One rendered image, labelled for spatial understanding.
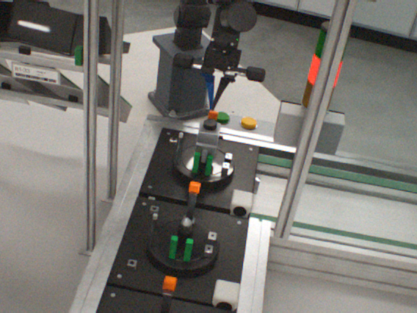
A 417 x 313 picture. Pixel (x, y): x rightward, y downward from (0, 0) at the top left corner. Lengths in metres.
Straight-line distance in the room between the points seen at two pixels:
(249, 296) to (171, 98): 0.70
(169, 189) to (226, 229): 0.16
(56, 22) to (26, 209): 0.50
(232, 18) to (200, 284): 0.50
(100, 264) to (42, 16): 0.47
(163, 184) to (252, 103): 0.60
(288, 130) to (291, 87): 2.52
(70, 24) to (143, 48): 0.98
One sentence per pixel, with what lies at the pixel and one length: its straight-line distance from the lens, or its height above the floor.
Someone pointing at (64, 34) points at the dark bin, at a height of 1.34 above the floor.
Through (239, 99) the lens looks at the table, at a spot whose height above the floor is 0.86.
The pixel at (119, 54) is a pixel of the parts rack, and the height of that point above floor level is 1.25.
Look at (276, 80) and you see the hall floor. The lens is 3.68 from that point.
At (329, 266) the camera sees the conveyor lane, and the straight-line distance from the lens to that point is 1.31.
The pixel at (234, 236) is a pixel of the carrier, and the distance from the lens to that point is 1.22.
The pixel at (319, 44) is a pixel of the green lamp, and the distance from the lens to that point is 1.04.
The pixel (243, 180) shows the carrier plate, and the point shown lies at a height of 0.97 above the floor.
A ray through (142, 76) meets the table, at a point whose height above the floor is 0.86.
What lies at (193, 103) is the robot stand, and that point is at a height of 0.91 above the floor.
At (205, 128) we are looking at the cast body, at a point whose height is 1.09.
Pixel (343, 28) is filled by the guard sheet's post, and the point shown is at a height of 1.44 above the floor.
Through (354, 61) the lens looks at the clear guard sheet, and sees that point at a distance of 1.03.
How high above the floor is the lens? 1.84
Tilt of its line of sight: 38 degrees down
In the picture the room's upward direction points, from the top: 9 degrees clockwise
